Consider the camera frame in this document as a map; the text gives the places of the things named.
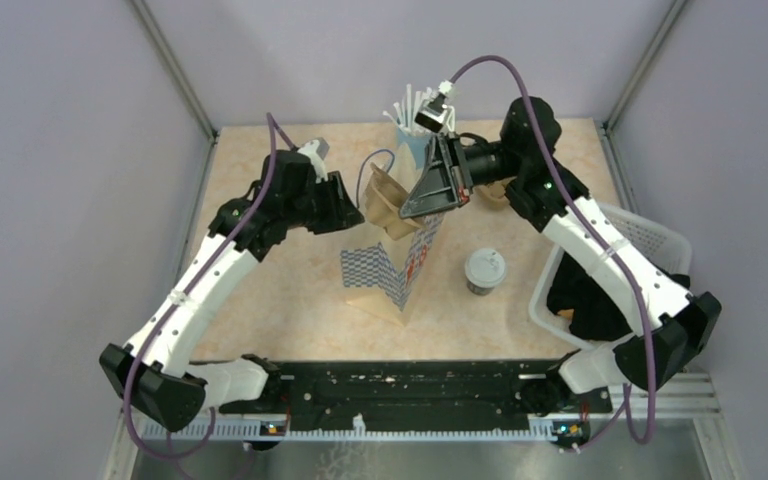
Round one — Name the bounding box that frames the white plastic basket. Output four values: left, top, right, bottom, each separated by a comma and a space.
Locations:
529, 202, 692, 350

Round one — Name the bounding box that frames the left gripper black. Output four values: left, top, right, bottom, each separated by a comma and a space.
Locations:
283, 170, 365, 235

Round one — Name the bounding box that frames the stack of black cups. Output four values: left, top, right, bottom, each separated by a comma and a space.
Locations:
475, 183, 510, 210

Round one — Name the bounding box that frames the white cable duct strip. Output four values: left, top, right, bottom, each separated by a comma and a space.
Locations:
171, 414, 583, 442

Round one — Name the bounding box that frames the single white cup lid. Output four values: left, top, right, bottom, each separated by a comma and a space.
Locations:
464, 248, 507, 278

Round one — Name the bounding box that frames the blue straw holder cup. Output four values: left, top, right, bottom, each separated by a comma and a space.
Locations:
389, 130, 431, 192

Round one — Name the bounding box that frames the bundle of white straws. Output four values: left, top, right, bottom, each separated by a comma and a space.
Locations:
382, 84, 433, 136

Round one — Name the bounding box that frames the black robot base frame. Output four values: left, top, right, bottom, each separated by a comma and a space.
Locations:
219, 359, 613, 432

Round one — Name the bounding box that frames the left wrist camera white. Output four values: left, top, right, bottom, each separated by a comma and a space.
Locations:
298, 137, 329, 183

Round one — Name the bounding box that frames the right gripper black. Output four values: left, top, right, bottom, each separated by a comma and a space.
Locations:
397, 133, 524, 224

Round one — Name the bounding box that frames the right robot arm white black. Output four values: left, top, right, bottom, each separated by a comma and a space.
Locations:
399, 97, 722, 412

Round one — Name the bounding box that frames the patterned paper takeout bag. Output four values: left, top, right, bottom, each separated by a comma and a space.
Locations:
339, 142, 448, 327

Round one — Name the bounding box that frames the black cloth in basket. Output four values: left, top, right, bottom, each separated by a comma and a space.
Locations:
545, 254, 690, 344

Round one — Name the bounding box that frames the brown pulp cup carrier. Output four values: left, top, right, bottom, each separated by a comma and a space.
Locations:
363, 165, 426, 240

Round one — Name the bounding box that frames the single dark coffee cup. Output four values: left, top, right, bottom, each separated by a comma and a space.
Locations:
466, 275, 505, 296

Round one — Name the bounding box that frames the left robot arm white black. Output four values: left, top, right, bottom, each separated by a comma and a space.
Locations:
99, 147, 364, 432

